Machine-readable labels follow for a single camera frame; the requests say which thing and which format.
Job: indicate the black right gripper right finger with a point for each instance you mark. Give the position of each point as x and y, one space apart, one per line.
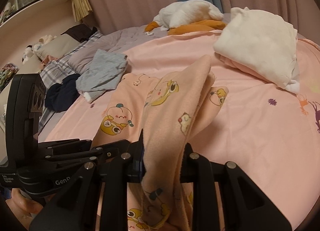
195 167

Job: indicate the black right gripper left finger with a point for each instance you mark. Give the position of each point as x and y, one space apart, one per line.
135 166

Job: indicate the pink cartoon print garment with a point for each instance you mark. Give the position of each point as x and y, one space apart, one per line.
166 113

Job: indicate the person's left hand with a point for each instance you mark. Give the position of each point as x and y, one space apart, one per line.
23 208

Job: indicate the dark navy garment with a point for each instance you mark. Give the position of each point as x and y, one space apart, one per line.
60 97

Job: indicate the pink animal print bedsheet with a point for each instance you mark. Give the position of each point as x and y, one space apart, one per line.
271 134

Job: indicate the plaid grey pillow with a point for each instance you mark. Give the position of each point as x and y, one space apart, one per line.
59 69

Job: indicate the grey crumpled garment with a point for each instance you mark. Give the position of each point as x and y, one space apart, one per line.
103 74

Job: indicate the small plush toy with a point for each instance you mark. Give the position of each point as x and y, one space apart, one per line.
35 49

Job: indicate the beige pillow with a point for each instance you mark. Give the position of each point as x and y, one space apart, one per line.
58 47

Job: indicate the white folded garment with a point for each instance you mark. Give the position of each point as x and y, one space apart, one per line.
261 43

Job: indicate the white goose plush toy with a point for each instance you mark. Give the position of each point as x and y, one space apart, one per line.
184 13

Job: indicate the straw woven hanging item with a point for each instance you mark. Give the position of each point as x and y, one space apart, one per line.
81 9

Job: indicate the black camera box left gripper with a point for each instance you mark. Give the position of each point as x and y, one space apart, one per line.
24 108

